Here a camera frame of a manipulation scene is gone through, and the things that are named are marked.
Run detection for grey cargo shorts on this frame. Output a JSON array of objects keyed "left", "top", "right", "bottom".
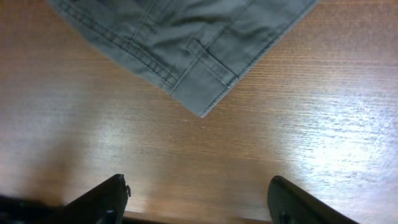
[{"left": 49, "top": 0, "right": 317, "bottom": 117}]

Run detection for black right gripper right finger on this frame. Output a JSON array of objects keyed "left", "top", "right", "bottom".
[{"left": 267, "top": 175, "right": 358, "bottom": 224}]

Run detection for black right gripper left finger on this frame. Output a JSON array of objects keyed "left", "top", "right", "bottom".
[{"left": 43, "top": 174, "right": 131, "bottom": 224}]

